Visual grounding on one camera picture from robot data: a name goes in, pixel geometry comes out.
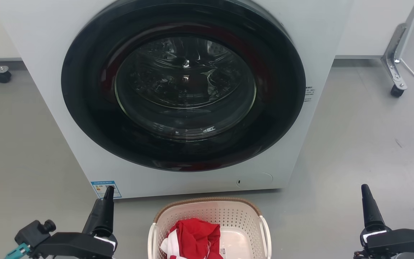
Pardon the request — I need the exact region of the red and white garment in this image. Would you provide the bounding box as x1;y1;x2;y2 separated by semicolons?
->
160;218;224;259

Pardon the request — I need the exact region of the white front-load washing machine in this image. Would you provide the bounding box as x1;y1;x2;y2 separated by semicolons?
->
0;0;353;199

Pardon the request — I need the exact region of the tall metal frame leg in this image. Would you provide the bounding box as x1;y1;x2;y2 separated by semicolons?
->
381;0;414;91

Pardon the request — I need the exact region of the blue energy label sticker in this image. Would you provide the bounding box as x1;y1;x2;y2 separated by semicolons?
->
91;181;122;199

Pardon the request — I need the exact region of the round black washer door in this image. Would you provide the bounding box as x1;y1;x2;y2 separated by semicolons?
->
61;0;306;172

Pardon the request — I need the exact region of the cream perforated laundry basket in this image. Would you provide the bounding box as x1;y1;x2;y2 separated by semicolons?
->
148;197;272;259

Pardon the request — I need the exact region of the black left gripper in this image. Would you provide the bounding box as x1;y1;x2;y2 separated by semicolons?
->
31;186;118;259

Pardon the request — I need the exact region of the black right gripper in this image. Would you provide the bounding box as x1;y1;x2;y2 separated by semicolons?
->
359;184;414;258

